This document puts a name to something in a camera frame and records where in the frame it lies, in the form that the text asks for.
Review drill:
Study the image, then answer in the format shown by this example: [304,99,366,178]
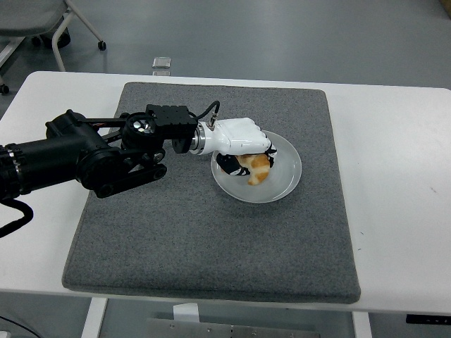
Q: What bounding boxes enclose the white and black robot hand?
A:
[203,118,279,177]

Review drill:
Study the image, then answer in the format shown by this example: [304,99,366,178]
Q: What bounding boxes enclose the golden croissant bread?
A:
[235,153,272,186]

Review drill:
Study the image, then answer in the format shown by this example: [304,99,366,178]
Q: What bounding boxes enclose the round pale grey plate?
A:
[211,129,304,204]

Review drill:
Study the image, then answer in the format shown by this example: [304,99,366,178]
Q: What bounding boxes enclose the grey metal plate with screws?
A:
[146,317,321,338]

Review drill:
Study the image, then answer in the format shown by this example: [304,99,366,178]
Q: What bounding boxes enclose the grey felt mat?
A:
[61,82,363,305]

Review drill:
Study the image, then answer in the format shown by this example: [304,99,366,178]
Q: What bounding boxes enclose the white table leg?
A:
[352,311,373,338]
[80,297,109,338]

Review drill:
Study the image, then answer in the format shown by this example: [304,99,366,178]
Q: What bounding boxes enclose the grey office chair with castors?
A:
[0,0,108,95]

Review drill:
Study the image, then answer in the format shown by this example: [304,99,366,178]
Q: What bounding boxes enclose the black table control panel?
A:
[405,313,451,325]

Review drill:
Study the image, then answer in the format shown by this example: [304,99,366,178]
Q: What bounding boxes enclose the thin black floor cable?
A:
[0,315,36,338]

